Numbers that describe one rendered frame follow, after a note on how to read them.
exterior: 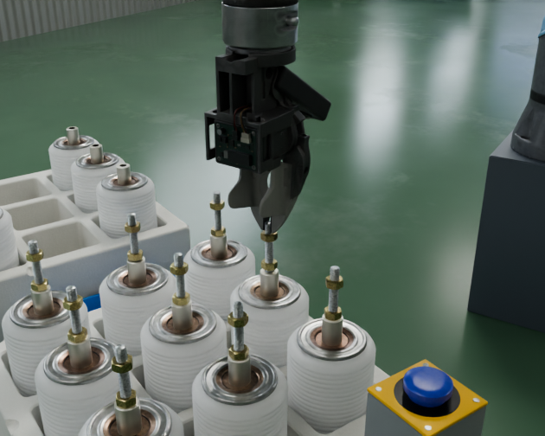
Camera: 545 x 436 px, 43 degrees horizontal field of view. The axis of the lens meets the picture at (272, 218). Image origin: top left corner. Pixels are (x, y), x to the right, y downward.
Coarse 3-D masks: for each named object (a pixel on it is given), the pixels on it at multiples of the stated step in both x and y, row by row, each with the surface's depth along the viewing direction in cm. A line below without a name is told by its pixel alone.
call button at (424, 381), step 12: (408, 372) 57; (420, 372) 57; (432, 372) 57; (444, 372) 57; (408, 384) 56; (420, 384) 56; (432, 384) 56; (444, 384) 56; (408, 396) 57; (420, 396) 55; (432, 396) 55; (444, 396) 55
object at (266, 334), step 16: (304, 304) 82; (256, 320) 80; (272, 320) 79; (288, 320) 80; (304, 320) 82; (256, 336) 81; (272, 336) 80; (288, 336) 81; (256, 352) 82; (272, 352) 81
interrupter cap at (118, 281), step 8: (152, 264) 89; (112, 272) 87; (120, 272) 87; (152, 272) 87; (160, 272) 87; (112, 280) 85; (120, 280) 85; (128, 280) 86; (152, 280) 85; (160, 280) 85; (112, 288) 83; (120, 288) 84; (128, 288) 84; (136, 288) 84; (144, 288) 84; (152, 288) 83; (160, 288) 84
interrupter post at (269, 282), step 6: (264, 270) 82; (276, 270) 82; (264, 276) 81; (270, 276) 81; (276, 276) 82; (264, 282) 82; (270, 282) 82; (276, 282) 82; (264, 288) 82; (270, 288) 82; (276, 288) 82; (264, 294) 82; (270, 294) 82; (276, 294) 83
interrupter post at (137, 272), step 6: (132, 264) 84; (138, 264) 84; (144, 264) 85; (132, 270) 84; (138, 270) 84; (144, 270) 85; (132, 276) 85; (138, 276) 85; (144, 276) 85; (132, 282) 85; (138, 282) 85
